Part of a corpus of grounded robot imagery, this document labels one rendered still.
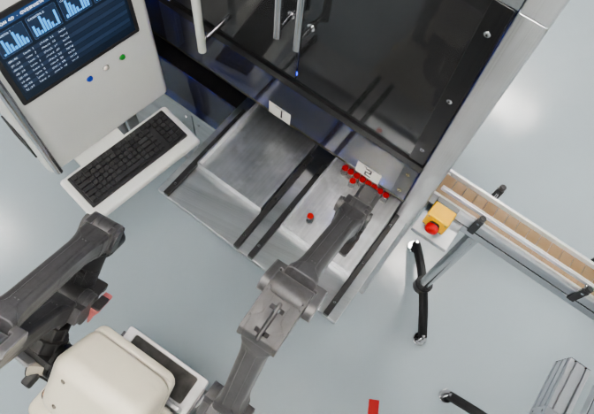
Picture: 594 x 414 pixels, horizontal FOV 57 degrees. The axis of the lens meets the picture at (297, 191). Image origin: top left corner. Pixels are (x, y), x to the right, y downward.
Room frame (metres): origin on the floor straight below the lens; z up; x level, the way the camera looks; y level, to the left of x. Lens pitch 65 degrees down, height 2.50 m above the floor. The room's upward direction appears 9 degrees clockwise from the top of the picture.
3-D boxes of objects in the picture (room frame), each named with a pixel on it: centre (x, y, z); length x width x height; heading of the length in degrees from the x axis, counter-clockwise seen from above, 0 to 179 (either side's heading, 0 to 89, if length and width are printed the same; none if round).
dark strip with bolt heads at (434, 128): (0.74, -0.30, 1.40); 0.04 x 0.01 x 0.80; 62
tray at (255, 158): (0.87, 0.14, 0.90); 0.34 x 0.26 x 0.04; 152
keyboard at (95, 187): (0.82, 0.58, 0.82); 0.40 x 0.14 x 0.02; 144
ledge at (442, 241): (0.73, -0.47, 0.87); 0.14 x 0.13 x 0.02; 152
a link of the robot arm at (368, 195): (0.56, -0.15, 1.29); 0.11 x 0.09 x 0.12; 155
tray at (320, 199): (0.71, -0.16, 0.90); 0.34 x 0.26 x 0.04; 153
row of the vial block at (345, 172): (0.81, -0.21, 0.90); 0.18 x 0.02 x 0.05; 62
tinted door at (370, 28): (0.84, -0.14, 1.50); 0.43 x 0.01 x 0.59; 62
